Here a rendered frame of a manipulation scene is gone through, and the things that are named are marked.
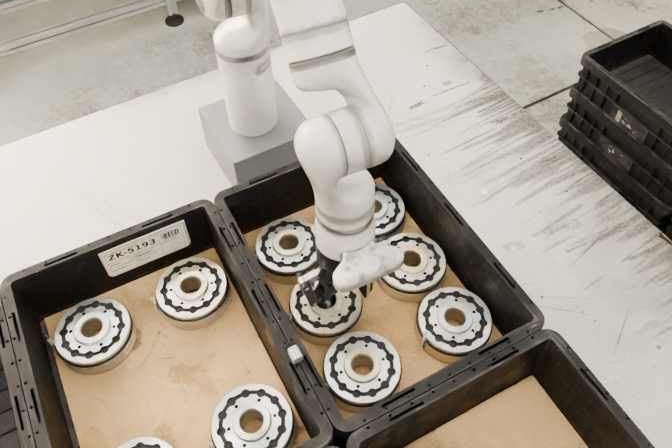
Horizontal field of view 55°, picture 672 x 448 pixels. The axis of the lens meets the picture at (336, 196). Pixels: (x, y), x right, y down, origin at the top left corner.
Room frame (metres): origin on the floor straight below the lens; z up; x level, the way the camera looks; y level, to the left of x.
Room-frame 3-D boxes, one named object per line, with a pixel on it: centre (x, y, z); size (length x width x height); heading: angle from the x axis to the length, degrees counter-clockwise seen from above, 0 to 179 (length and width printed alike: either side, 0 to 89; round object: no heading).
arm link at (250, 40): (0.90, 0.15, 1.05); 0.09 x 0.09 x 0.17; 25
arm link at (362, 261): (0.46, -0.02, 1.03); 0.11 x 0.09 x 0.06; 26
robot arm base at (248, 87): (0.90, 0.15, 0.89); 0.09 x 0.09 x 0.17; 37
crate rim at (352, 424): (0.50, -0.04, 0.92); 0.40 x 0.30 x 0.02; 27
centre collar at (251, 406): (0.30, 0.11, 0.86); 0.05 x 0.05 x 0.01
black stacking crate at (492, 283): (0.50, -0.04, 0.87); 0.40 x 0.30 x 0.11; 27
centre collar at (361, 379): (0.37, -0.03, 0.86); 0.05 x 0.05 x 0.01
